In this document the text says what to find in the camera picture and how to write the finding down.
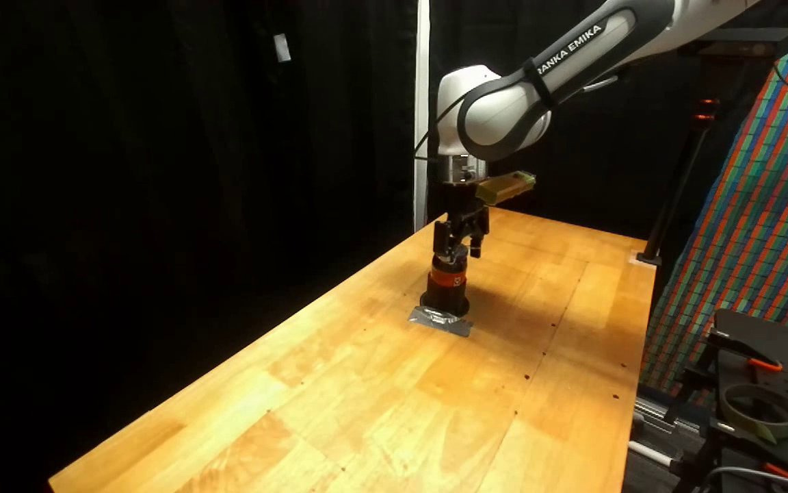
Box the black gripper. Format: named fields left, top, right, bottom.
left=431, top=178, right=494, bottom=271

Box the dark upside-down cup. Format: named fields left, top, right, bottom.
left=418, top=255, right=472, bottom=316

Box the white vertical pole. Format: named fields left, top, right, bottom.
left=410, top=0, right=436, bottom=232

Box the black tripod stand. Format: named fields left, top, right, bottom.
left=634, top=25, right=788, bottom=267

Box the small white tag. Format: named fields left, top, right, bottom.
left=271, top=29, right=295, bottom=66

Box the orange knob on stand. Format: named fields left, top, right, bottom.
left=691, top=96, right=721, bottom=126

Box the colourful patterned board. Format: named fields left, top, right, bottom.
left=639, top=0, right=788, bottom=396

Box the black perforated plate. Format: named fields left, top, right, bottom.
left=683, top=305, right=788, bottom=475

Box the beige tape roll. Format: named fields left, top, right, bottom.
left=717, top=378, right=788, bottom=444

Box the yellowish wrist camera box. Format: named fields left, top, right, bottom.
left=477, top=169, right=538, bottom=204

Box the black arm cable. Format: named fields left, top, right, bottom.
left=410, top=53, right=561, bottom=166

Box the aluminium rail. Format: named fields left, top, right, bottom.
left=626, top=388, right=717, bottom=475

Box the orange handled clamp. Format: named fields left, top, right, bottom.
left=709, top=329, right=788, bottom=378
left=712, top=426, right=788, bottom=483

